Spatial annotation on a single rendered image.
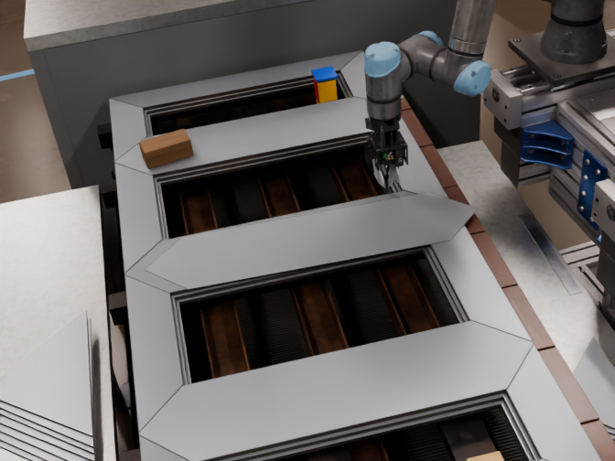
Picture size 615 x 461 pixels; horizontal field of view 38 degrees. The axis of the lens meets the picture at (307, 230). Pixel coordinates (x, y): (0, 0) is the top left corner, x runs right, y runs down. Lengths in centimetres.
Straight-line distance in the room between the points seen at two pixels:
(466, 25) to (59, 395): 108
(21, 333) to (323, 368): 71
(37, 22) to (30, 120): 176
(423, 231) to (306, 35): 89
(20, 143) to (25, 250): 196
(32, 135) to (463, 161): 233
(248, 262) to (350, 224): 24
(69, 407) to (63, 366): 11
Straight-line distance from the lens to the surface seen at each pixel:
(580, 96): 226
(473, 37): 188
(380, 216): 203
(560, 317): 204
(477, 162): 248
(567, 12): 216
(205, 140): 236
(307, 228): 201
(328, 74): 249
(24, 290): 219
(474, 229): 202
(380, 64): 189
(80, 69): 263
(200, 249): 200
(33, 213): 242
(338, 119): 237
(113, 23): 257
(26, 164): 407
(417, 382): 167
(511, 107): 216
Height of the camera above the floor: 210
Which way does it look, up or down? 39 degrees down
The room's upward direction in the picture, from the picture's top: 7 degrees counter-clockwise
